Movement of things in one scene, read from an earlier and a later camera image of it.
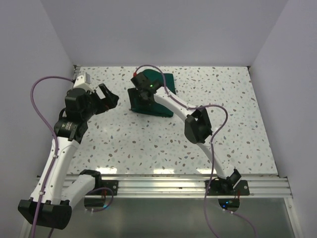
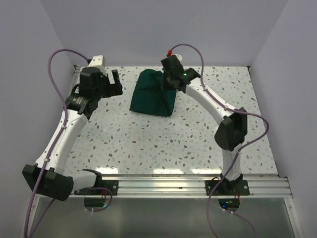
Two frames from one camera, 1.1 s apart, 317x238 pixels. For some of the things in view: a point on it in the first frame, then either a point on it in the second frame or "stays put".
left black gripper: (109, 102) → (113, 89)
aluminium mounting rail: (194, 187) stays put
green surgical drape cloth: (154, 106) stays put
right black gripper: (133, 93) → (164, 85)
